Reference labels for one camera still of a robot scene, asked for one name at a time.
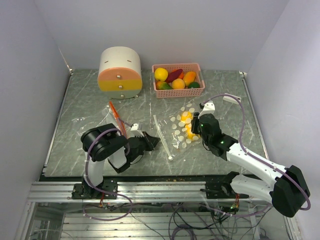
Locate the pink perforated plastic basket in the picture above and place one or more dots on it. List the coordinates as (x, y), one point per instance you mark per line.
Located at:
(184, 92)

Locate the fake yellow orange mango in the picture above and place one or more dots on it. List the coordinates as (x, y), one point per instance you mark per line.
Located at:
(189, 78)

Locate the round pastel mini drawer cabinet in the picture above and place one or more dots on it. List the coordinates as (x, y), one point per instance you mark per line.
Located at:
(120, 73)

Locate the fake yellow bell pepper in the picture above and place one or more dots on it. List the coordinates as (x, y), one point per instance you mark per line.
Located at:
(185, 117)

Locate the fake purple onion slice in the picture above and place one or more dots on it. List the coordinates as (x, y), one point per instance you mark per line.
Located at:
(174, 75)

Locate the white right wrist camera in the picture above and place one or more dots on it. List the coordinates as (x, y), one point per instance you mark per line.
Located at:
(207, 108)

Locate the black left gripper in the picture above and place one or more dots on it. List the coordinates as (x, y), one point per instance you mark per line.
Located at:
(151, 143)

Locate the fake yellow pear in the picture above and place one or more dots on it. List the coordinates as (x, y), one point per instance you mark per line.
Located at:
(189, 134)

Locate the fake yellow lemon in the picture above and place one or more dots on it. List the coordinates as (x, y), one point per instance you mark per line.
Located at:
(161, 74)

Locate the white plastic clip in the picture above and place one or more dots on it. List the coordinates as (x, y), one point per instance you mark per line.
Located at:
(232, 99)

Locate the clear white-slider zip bag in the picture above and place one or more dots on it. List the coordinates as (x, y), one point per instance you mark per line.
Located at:
(172, 133)

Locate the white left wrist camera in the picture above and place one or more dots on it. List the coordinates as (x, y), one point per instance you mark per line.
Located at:
(136, 130)

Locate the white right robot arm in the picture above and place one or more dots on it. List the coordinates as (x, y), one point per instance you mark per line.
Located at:
(285, 188)

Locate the fake green orange mango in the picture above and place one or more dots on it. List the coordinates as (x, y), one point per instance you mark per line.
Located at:
(162, 86)

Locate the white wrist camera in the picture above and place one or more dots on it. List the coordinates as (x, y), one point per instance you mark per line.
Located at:
(136, 130)
(207, 108)

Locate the fake dark green avocado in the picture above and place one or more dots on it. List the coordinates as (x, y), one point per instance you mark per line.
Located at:
(194, 85)

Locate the aluminium rail frame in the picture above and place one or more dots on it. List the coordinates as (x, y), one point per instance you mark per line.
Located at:
(157, 208)

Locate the fake yellow peach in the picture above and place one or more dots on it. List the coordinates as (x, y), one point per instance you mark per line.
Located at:
(178, 84)

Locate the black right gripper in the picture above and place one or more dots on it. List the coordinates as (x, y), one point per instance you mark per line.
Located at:
(194, 122)

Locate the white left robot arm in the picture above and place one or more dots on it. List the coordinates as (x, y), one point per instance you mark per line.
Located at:
(106, 143)

